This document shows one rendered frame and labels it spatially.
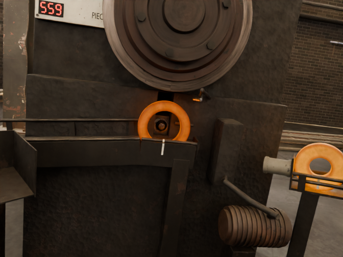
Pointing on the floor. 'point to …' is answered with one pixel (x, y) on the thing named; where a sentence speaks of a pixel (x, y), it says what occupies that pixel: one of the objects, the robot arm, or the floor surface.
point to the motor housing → (251, 230)
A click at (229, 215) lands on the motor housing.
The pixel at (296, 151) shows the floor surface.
